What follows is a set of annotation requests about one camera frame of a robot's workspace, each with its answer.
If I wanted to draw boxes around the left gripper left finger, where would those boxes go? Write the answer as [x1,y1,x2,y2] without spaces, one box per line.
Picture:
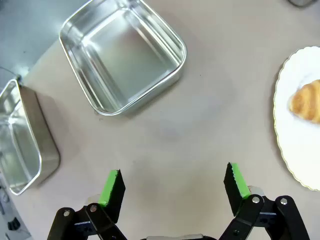
[47,169,126,240]

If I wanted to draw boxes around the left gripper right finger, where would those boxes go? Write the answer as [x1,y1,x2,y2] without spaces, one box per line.
[218,162,311,240]

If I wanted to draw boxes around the golden croissant bread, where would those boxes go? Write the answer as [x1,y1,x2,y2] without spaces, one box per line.
[289,79,320,125]

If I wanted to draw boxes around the steel rectangular container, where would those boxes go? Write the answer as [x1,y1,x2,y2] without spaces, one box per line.
[59,0,188,116]
[0,78,61,196]

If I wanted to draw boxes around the white scalloped plate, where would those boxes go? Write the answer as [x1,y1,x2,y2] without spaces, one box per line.
[273,46,320,192]

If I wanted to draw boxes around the thin black cable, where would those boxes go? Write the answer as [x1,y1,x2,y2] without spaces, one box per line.
[0,66,24,85]

